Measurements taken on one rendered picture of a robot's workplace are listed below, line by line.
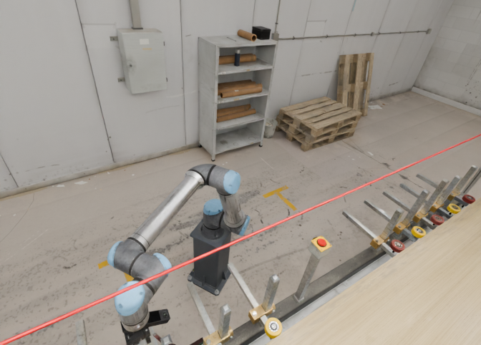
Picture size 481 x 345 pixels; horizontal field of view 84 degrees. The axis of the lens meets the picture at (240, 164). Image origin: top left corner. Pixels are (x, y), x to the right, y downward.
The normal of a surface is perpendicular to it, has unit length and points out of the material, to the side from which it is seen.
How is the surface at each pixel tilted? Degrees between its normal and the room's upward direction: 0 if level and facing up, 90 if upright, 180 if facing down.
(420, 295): 0
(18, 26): 90
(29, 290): 0
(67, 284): 0
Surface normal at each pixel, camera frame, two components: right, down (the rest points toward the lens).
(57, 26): 0.55, 0.53
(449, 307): 0.09, -0.80
